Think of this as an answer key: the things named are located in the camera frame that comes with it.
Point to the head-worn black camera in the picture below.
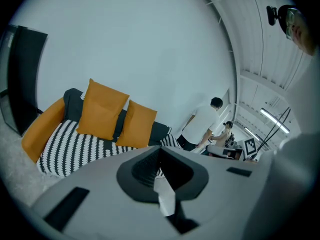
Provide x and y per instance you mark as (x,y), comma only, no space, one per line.
(272,15)

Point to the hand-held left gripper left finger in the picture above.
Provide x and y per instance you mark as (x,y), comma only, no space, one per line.
(100,184)

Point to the person's white shirt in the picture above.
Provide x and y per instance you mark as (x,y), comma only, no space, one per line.
(295,159)

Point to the person's eyeglasses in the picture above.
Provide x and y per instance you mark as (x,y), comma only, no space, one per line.
(290,24)

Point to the black white patterned sofa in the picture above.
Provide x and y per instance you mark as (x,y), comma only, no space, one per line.
(70,149)

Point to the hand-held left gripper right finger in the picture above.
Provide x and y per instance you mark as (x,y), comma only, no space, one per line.
(225,191)

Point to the orange cushion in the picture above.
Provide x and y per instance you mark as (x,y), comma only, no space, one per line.
(137,126)
(102,111)

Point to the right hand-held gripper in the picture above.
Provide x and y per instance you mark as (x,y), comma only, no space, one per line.
(250,149)

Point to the black cabinet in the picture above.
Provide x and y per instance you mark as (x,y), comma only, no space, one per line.
(22,79)

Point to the ceiling light strip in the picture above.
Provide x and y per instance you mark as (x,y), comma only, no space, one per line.
(273,120)
(251,133)

